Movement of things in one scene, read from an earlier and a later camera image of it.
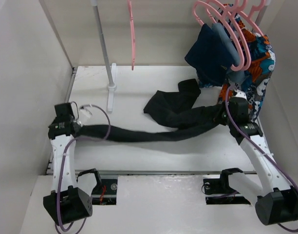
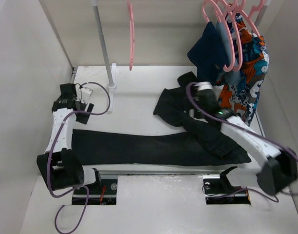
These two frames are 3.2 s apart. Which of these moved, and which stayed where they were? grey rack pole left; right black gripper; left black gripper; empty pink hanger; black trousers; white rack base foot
Moved: black trousers; right black gripper; left black gripper
Stayed: empty pink hanger; white rack base foot; grey rack pole left
